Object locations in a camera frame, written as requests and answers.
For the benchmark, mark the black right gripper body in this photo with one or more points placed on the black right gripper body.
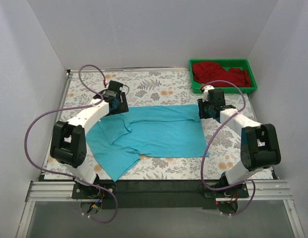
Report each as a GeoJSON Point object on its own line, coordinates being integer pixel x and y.
{"type": "Point", "coordinates": [203, 111]}

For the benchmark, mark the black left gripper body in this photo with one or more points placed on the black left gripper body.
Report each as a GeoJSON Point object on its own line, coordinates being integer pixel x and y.
{"type": "Point", "coordinates": [121, 105]}

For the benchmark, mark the turquoise t shirt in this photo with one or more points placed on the turquoise t shirt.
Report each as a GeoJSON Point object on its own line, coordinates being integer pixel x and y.
{"type": "Point", "coordinates": [117, 141]}

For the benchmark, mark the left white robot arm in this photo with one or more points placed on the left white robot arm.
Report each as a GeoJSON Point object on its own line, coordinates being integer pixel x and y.
{"type": "Point", "coordinates": [68, 144]}

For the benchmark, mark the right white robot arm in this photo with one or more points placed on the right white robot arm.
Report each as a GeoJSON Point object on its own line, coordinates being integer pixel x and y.
{"type": "Point", "coordinates": [259, 148]}

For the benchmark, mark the red t shirt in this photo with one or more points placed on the red t shirt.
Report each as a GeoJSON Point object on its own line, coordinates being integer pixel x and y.
{"type": "Point", "coordinates": [207, 71]}

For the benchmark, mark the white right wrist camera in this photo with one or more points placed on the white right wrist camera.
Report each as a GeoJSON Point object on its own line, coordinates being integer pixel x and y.
{"type": "Point", "coordinates": [205, 89]}

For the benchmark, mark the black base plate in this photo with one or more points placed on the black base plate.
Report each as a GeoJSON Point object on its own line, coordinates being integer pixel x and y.
{"type": "Point", "coordinates": [156, 196]}

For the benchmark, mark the aluminium front rail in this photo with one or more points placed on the aluminium front rail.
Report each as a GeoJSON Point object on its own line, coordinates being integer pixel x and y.
{"type": "Point", "coordinates": [263, 189]}

